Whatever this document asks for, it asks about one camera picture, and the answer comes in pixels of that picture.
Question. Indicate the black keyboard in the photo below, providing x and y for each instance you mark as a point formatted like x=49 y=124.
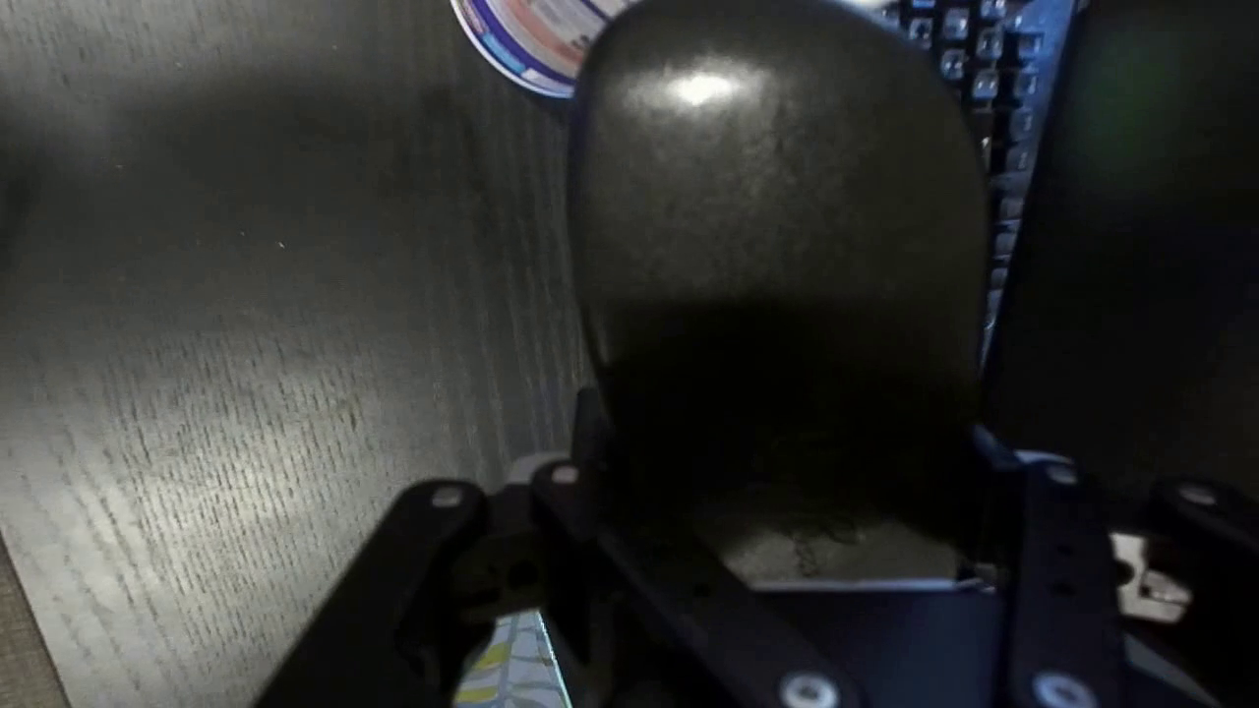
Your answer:
x=1005 y=81

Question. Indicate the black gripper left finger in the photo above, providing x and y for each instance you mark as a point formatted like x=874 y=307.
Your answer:
x=394 y=591

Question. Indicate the white jar with label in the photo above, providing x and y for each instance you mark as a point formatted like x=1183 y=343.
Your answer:
x=537 y=40

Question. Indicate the black spectacle case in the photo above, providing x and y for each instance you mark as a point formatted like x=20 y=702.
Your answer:
x=773 y=198

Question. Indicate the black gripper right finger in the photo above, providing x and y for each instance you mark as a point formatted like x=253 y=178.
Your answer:
x=1065 y=602

